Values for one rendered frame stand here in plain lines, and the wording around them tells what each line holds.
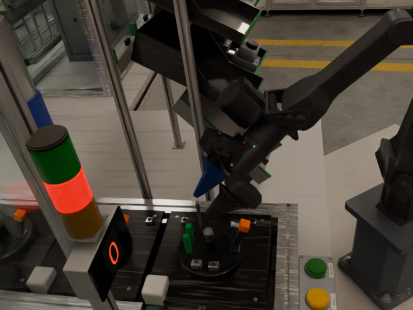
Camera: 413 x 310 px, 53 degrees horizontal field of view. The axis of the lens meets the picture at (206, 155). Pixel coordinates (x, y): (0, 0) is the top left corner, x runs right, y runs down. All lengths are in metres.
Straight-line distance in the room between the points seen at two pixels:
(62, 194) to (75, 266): 0.11
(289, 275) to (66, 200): 0.50
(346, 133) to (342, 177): 1.68
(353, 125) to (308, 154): 1.70
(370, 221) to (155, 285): 0.43
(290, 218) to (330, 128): 2.01
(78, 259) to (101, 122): 1.07
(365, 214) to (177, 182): 0.60
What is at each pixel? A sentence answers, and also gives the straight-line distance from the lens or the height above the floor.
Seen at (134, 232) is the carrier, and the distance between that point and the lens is 0.98.
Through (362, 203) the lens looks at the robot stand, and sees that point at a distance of 0.88.
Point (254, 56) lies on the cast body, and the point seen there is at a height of 1.24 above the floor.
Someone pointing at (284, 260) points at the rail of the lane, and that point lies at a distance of 0.89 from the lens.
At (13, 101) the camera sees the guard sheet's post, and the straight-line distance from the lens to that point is 0.50.
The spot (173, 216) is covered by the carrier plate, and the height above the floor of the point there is 0.97.
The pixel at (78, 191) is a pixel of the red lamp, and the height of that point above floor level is 1.34.
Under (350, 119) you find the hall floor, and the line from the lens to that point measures 3.04.
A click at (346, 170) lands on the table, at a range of 1.26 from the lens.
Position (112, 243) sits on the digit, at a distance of 0.63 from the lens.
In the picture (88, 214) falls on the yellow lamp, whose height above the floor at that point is 1.30.
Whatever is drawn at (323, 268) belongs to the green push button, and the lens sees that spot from 0.87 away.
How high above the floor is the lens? 1.67
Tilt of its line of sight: 38 degrees down
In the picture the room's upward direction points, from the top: 9 degrees counter-clockwise
